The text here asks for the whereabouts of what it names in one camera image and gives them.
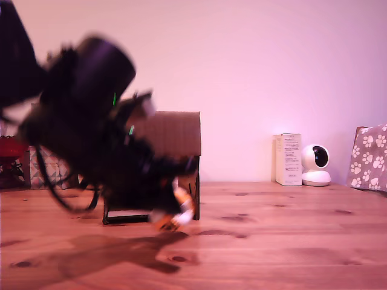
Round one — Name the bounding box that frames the orange and white footbag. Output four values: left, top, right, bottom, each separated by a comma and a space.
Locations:
149, 178, 196, 233

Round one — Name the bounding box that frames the cardboard dice tower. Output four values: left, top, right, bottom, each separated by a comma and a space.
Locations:
102, 111, 202, 225

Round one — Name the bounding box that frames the triangle patterned tissue box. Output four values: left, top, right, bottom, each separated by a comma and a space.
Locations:
29, 146, 80, 191

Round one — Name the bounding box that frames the white printed carton box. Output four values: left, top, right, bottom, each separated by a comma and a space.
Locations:
274, 132, 304, 187

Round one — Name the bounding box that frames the paw print cloth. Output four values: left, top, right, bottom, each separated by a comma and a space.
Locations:
346, 123, 387, 193

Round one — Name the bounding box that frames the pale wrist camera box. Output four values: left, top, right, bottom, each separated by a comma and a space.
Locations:
132, 91, 158, 119

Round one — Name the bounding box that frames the black looping cable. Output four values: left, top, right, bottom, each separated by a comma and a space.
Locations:
31, 144, 103, 213

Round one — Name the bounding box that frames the small white round camera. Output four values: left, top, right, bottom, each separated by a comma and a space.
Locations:
301, 143, 332, 187

